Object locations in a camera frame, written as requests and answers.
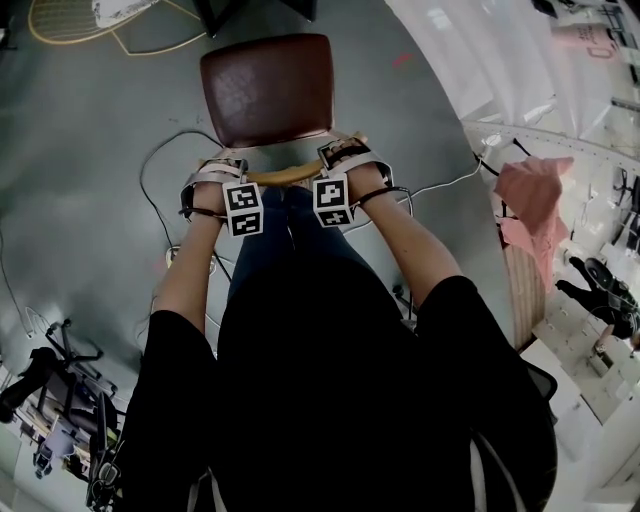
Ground white marble table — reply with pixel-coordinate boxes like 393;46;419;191
192;0;317;40

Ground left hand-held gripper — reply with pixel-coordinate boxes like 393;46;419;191
178;157;265;239

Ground pink box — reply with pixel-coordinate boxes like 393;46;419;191
551;21;620;62

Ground white shoulder strap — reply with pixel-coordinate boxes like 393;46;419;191
185;463;222;512
468;428;522;512

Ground speckled seat cushion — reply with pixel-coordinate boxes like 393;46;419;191
91;0;162;30

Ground person's black shirt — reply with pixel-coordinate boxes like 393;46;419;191
122;259;559;512

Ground pink cloth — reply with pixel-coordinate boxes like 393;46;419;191
493;156;576;297

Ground person's blue jeans legs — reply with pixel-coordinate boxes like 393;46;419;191
227;185;382;312

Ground person's left hand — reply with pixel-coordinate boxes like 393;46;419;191
192;182;228;216

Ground light wooden stand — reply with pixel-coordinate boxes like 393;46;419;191
502;243;549;352

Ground white looped cable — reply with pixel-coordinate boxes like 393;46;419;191
23;306;50;340

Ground white floor cable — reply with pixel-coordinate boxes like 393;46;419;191
394;153;489;197

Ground person's right forearm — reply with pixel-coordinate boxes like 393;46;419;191
349;192;465;307

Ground brown seat wooden chair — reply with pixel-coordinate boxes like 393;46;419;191
197;33;371;190

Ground black floor cable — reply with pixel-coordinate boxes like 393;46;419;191
138;129;224;254

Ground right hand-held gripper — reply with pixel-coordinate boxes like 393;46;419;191
312;138;397;230

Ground black office chair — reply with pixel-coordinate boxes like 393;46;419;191
519;358;559;417

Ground black glove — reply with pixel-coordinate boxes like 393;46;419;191
555;256;640;359

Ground person's right hand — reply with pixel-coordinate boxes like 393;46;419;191
349;169;388;204

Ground person's left forearm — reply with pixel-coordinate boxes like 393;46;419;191
149;212;227;327

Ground gold wire basket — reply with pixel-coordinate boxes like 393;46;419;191
27;0;209;57

